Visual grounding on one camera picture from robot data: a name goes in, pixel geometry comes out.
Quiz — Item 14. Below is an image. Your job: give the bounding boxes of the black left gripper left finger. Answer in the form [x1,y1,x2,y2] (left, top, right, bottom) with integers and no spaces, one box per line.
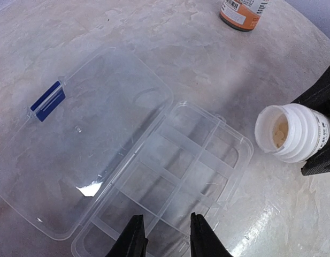
[106,215,148,257]

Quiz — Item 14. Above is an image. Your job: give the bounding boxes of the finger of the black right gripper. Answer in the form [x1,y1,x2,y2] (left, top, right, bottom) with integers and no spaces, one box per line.
[301,145,330,176]
[292,66,330,119]

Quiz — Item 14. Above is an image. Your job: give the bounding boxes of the orange pill bottle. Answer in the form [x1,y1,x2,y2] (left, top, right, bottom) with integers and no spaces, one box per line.
[219,0,269,32]

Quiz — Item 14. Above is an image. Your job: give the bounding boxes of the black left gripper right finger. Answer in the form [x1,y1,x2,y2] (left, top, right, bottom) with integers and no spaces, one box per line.
[190,213,231,257]

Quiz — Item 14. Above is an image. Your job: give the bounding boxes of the white pill bottle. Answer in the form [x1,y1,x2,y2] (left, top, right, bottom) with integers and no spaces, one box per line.
[255,103,330,163]

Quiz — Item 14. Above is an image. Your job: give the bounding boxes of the clear plastic pill organizer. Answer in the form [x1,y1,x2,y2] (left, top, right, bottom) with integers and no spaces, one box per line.
[0,47,254,256]

